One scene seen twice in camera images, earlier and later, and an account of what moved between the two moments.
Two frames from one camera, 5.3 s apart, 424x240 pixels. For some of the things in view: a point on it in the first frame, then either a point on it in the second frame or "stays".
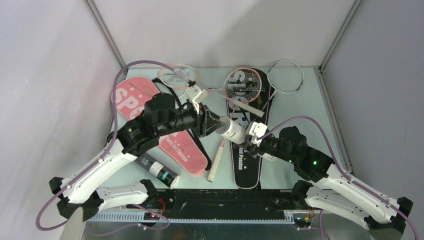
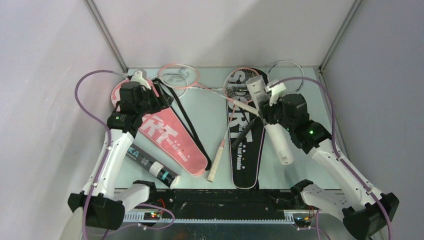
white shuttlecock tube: [232, 130] -> [258, 89]
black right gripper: [253, 149] -> [266, 110]
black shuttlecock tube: [156, 170] stays
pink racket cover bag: [130, 95] stays
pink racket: [242, 84] stays
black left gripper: [207, 121] -> [164, 100]
